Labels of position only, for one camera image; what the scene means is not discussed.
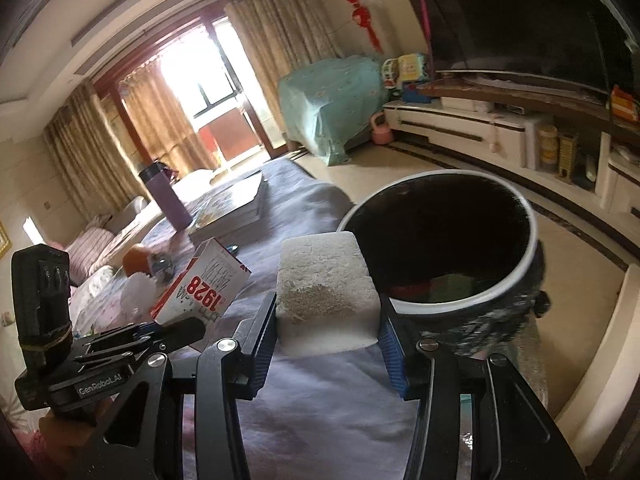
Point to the white foam block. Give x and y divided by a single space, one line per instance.
325 285

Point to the purple thermos bottle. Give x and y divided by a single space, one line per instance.
167 195

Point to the ceiling air vent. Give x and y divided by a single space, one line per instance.
132 16

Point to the beige patterned curtain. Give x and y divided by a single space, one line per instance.
165 125
285 50
95 155

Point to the white television cabinet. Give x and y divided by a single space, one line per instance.
475 130

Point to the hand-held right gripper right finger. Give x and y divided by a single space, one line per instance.
392 360

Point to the blue plastic wrapper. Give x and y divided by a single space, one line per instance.
161 265

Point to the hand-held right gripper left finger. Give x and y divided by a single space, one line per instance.
262 350

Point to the blue toy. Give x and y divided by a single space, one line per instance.
412 95

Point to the person's left hand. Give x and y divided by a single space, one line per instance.
70 435

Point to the pink striped pillow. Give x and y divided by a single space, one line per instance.
90 255

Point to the yellow jar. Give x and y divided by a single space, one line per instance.
547 145

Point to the teal cloth-covered furniture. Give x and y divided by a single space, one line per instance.
325 105

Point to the stack of picture books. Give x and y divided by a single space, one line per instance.
230 205

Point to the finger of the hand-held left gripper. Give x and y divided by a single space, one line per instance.
185 332
115 335

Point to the yellow patterned box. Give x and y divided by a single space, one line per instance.
567 155

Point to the pink kettlebell toy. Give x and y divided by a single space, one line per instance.
381 132

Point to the pink stick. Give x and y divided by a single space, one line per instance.
424 20

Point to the white-rimmed bin with black bag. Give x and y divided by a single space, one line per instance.
500 325

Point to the orange toy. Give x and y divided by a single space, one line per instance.
625 105

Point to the red heart hanging decoration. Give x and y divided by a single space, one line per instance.
357 7

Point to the red and white carton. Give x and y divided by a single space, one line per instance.
200 290

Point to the orange fruit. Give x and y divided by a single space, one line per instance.
135 260

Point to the white chair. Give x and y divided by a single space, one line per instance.
600 360

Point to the yellow teal toy box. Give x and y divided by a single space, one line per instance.
414 67

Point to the light sofa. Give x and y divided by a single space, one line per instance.
130 215

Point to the black flat-screen television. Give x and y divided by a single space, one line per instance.
525 20

